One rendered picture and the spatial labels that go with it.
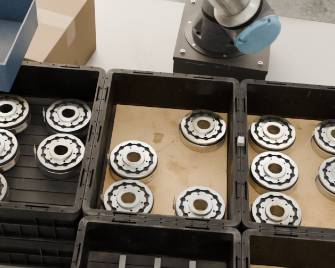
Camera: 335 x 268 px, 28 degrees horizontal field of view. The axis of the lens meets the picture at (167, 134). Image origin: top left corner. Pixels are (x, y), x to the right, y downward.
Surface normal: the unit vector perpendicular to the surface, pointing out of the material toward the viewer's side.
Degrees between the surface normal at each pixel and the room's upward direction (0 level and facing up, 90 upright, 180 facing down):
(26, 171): 0
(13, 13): 90
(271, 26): 98
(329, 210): 0
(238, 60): 2
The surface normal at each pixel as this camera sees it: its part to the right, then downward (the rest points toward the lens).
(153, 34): 0.05, -0.66
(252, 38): 0.40, 0.79
